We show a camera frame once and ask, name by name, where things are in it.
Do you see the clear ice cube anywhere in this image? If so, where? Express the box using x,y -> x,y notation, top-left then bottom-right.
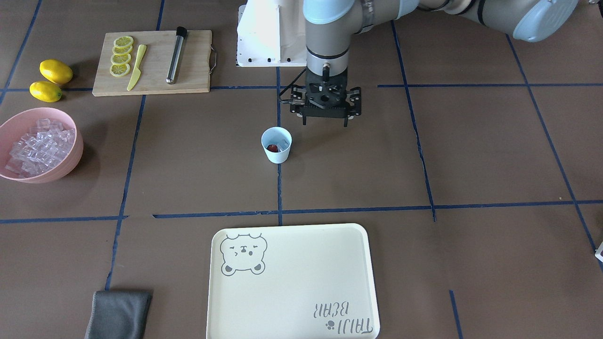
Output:
276,139 -> 290,152

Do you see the whole lemon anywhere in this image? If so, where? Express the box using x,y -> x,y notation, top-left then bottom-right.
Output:
29,81 -> 63,103
39,59 -> 73,85

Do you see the light blue plastic cup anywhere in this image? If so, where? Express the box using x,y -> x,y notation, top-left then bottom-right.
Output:
261,127 -> 293,164

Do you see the folded grey cloth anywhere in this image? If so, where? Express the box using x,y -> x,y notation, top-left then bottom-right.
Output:
84,290 -> 152,339

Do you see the lemon slice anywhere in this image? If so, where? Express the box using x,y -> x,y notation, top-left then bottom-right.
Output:
110,53 -> 131,65
109,64 -> 131,77

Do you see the wooden cutting board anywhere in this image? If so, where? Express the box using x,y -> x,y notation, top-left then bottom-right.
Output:
92,30 -> 212,97

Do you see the cream bear serving tray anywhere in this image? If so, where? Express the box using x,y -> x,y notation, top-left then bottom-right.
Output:
205,223 -> 381,339

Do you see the upper whole lemon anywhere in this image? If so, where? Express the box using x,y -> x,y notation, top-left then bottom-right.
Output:
39,59 -> 73,85

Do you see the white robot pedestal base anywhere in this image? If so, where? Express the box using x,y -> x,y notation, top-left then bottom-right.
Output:
236,0 -> 306,67

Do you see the pink bowl of ice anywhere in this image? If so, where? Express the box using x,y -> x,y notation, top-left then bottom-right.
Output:
0,107 -> 83,183

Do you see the lower whole lemon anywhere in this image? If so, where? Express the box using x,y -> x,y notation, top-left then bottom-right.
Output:
29,81 -> 63,103

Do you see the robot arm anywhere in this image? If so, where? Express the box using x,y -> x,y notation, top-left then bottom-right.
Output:
303,0 -> 578,86

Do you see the yellow plastic knife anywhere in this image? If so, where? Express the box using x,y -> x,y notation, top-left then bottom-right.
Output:
126,44 -> 147,91

